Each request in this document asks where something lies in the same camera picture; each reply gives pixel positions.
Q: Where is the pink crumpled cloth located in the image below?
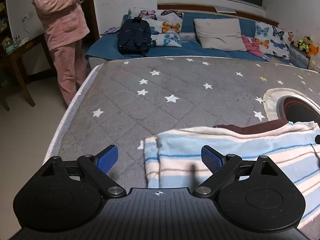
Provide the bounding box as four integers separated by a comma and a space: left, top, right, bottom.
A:
241, 35, 264, 57

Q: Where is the blue sofa bench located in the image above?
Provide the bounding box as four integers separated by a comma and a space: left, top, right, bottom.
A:
85, 12, 307, 69

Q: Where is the right butterfly print pillow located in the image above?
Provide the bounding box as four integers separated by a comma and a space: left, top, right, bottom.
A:
253, 22, 292, 60

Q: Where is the blue white striped garment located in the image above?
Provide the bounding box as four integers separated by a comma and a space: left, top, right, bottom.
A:
139, 121, 319, 228

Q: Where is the dark wooden side table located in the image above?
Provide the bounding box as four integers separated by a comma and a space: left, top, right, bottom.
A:
1, 34, 55, 107

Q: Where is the person in pink pajamas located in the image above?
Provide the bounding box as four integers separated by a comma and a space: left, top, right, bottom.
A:
31, 0, 89, 105

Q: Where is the orange plush toy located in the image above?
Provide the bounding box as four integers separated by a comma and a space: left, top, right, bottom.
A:
307, 44, 319, 57

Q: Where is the butterfly print pillow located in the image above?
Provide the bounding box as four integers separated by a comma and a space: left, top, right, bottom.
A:
253, 22, 292, 60
127, 8, 184, 47

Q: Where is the book on window ledge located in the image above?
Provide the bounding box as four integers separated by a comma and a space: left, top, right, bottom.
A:
214, 6, 236, 14

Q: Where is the black round induction cooktop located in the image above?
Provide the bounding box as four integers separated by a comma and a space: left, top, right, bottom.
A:
276, 96, 319, 124

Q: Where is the teddy bear in yellow vest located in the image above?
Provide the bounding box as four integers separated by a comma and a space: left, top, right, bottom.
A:
293, 35, 312, 53

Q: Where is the grey star quilted table cover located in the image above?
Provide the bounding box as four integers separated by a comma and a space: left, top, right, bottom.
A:
43, 56, 320, 240

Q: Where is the dark blue backpack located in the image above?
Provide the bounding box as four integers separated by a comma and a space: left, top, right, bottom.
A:
117, 17, 151, 57

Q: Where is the left butterfly print pillow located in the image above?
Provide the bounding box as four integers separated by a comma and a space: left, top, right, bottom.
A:
127, 8, 184, 47

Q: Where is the grey plain cushion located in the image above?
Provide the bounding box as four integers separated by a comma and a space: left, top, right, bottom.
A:
194, 18, 247, 51

